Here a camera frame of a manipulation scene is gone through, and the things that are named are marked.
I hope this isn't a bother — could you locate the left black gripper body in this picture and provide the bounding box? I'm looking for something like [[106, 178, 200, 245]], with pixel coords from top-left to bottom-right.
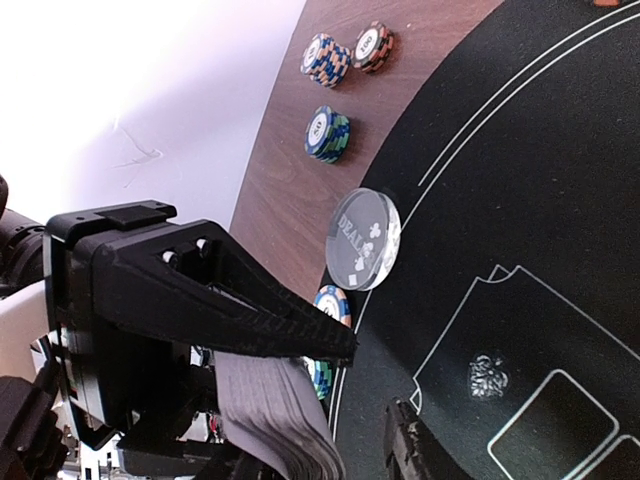
[[43, 201, 210, 450]]

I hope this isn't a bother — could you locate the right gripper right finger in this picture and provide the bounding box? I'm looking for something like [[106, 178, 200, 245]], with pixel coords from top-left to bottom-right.
[[383, 398, 470, 480]]

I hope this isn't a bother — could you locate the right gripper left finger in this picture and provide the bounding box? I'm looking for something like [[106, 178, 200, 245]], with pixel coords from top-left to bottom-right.
[[194, 444, 280, 480]]

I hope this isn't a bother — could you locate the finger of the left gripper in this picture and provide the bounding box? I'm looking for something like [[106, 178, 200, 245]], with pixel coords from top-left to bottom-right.
[[91, 221, 358, 366]]

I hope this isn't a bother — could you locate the grey card deck box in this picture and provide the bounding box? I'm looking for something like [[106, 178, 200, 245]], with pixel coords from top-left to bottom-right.
[[214, 352, 347, 479]]

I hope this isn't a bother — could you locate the clear dealer button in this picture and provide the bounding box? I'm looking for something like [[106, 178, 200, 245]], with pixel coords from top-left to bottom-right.
[[325, 188, 401, 291]]

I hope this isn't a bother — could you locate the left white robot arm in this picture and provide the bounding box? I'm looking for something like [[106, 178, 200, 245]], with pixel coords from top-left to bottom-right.
[[1, 200, 357, 479]]

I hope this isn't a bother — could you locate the round black poker mat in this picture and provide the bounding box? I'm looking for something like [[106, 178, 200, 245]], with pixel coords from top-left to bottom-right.
[[330, 1, 639, 479]]

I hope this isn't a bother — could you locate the green poker chip stack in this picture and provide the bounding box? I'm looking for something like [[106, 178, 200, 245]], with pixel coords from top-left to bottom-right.
[[305, 105, 351, 164]]

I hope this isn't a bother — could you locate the orange black chip stack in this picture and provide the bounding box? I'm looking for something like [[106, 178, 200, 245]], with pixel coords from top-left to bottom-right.
[[351, 21, 394, 74]]

